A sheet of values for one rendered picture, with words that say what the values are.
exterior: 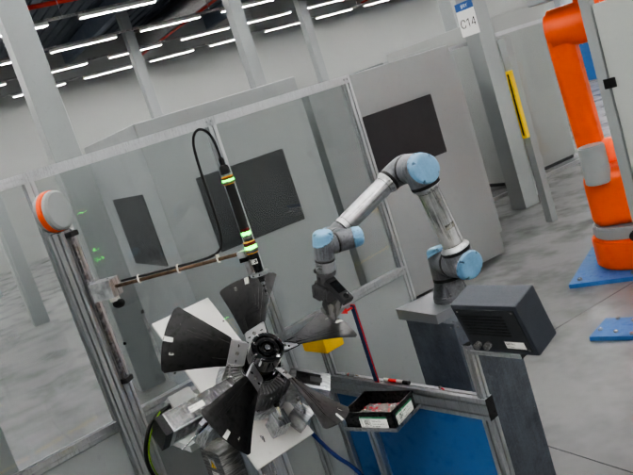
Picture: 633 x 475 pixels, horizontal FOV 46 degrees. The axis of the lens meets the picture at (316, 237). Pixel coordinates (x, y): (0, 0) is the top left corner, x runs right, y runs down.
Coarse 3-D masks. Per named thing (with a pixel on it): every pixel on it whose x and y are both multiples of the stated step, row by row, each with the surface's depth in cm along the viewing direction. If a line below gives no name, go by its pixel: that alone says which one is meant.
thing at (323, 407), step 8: (296, 384) 257; (304, 392) 255; (312, 392) 259; (312, 400) 254; (320, 400) 258; (328, 400) 263; (312, 408) 250; (320, 408) 253; (328, 408) 256; (344, 408) 264; (320, 416) 249; (328, 416) 252; (336, 416) 255; (344, 416) 258; (328, 424) 248; (336, 424) 251
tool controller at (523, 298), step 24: (480, 288) 239; (504, 288) 232; (528, 288) 225; (456, 312) 240; (480, 312) 232; (504, 312) 224; (528, 312) 224; (480, 336) 239; (504, 336) 231; (528, 336) 224; (552, 336) 230
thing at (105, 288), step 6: (114, 276) 284; (90, 282) 284; (96, 282) 284; (102, 282) 280; (108, 282) 279; (114, 282) 283; (120, 282) 286; (90, 288) 282; (96, 288) 281; (102, 288) 281; (108, 288) 280; (114, 288) 282; (120, 288) 285; (90, 294) 284; (96, 294) 282; (102, 294) 281; (108, 294) 281; (114, 294) 281; (96, 300) 283; (102, 300) 282
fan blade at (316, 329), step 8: (312, 320) 286; (320, 320) 285; (328, 320) 283; (304, 328) 282; (312, 328) 280; (320, 328) 278; (328, 328) 277; (336, 328) 277; (344, 328) 277; (296, 336) 276; (304, 336) 273; (312, 336) 272; (320, 336) 271; (328, 336) 271; (336, 336) 272; (344, 336) 272; (352, 336) 273
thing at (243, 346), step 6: (234, 342) 262; (240, 342) 263; (246, 342) 263; (234, 348) 262; (240, 348) 263; (246, 348) 263; (228, 354) 262; (234, 354) 263; (240, 354) 263; (246, 354) 264; (228, 360) 263; (234, 360) 263; (240, 360) 264; (240, 366) 264
